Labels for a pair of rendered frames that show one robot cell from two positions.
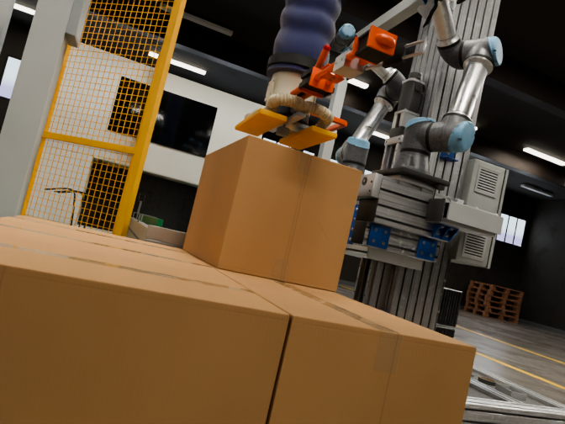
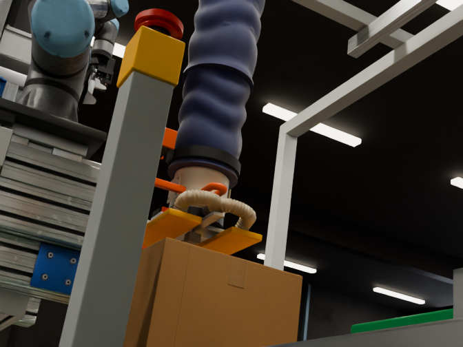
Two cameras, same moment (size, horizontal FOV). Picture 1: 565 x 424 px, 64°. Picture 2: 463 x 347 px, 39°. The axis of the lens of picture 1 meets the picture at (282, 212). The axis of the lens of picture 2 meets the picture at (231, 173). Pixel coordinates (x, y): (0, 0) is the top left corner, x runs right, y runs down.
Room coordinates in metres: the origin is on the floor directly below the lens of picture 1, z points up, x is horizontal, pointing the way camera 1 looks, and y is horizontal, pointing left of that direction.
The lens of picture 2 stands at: (3.52, 0.01, 0.48)
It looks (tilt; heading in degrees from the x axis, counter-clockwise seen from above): 23 degrees up; 176
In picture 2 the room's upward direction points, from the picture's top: 8 degrees clockwise
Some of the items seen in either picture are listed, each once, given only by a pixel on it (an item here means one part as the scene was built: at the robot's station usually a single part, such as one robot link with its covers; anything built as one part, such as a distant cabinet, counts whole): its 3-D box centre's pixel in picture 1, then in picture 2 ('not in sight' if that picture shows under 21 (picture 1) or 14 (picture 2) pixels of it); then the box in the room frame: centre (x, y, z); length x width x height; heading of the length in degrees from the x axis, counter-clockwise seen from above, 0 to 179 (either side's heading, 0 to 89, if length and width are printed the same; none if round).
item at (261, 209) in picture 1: (262, 214); (175, 345); (1.65, 0.07, 0.74); 0.60 x 0.40 x 0.40; 21
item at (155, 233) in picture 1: (226, 248); not in sight; (2.01, 0.21, 0.58); 0.70 x 0.03 x 0.06; 110
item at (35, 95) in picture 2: (351, 172); (46, 113); (2.26, -0.30, 1.09); 0.15 x 0.15 x 0.10
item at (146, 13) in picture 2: not in sight; (158, 32); (2.73, -0.06, 1.02); 0.07 x 0.07 x 0.04
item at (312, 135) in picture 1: (306, 135); (163, 225); (1.68, -0.02, 1.08); 0.34 x 0.10 x 0.05; 19
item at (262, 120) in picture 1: (260, 119); (221, 241); (1.62, 0.16, 1.08); 0.34 x 0.10 x 0.05; 19
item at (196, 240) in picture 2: (282, 129); (192, 235); (1.65, 0.07, 1.07); 0.04 x 0.04 x 0.05; 19
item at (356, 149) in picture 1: (356, 151); (59, 64); (2.27, -0.30, 1.20); 0.13 x 0.12 x 0.14; 9
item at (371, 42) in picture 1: (373, 45); not in sight; (1.08, -0.13, 1.18); 0.08 x 0.07 x 0.05; 19
